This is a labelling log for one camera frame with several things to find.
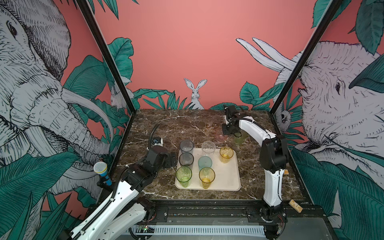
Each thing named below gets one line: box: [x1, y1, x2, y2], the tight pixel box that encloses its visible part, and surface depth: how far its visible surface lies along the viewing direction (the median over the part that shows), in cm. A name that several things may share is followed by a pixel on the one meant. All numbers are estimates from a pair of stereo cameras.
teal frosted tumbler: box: [198, 156, 213, 174], surface depth 84 cm
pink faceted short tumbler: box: [215, 134, 228, 143], surface depth 103 cm
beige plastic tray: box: [175, 147, 241, 192], surface depth 89 cm
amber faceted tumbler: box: [219, 146, 234, 164], surface depth 93 cm
